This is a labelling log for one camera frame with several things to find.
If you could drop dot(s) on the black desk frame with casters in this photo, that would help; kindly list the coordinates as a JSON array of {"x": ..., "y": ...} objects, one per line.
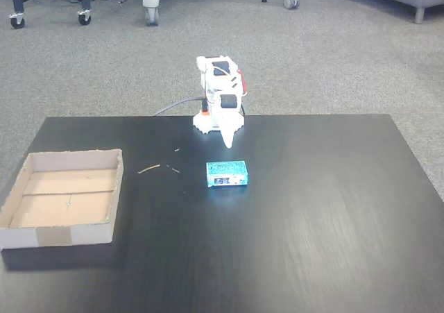
[{"x": 16, "y": 0}]

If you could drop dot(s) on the shallow cardboard box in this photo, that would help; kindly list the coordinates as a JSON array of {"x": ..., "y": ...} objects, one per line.
[{"x": 69, "y": 202}]

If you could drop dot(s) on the small cardboard scrap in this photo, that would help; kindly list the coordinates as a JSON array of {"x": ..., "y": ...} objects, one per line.
[{"x": 173, "y": 169}]

